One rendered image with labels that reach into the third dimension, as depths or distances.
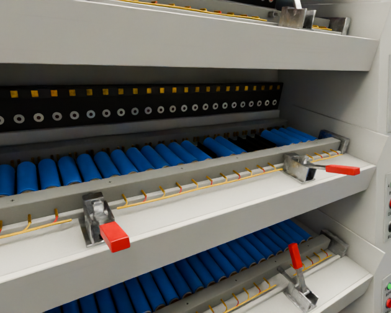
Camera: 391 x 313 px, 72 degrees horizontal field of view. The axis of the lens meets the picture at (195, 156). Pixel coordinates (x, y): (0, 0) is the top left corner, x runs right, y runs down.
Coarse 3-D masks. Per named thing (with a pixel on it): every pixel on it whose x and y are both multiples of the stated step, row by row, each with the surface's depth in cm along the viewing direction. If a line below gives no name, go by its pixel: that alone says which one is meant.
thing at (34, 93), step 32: (0, 96) 30; (32, 96) 32; (64, 96) 34; (96, 96) 36; (128, 96) 38; (160, 96) 40; (192, 96) 43; (224, 96) 46; (256, 96) 50; (0, 128) 32; (32, 128) 33
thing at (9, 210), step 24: (312, 144) 42; (336, 144) 45; (168, 168) 31; (192, 168) 31; (216, 168) 33; (240, 168) 35; (48, 192) 24; (72, 192) 25; (96, 192) 26; (120, 192) 27; (144, 192) 28; (0, 216) 22; (24, 216) 23
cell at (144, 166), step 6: (132, 150) 35; (138, 150) 36; (132, 156) 34; (138, 156) 34; (144, 156) 34; (132, 162) 34; (138, 162) 33; (144, 162) 32; (138, 168) 32; (144, 168) 31; (150, 168) 31
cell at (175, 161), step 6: (162, 144) 38; (156, 150) 37; (162, 150) 36; (168, 150) 36; (162, 156) 36; (168, 156) 35; (174, 156) 34; (168, 162) 34; (174, 162) 33; (180, 162) 33
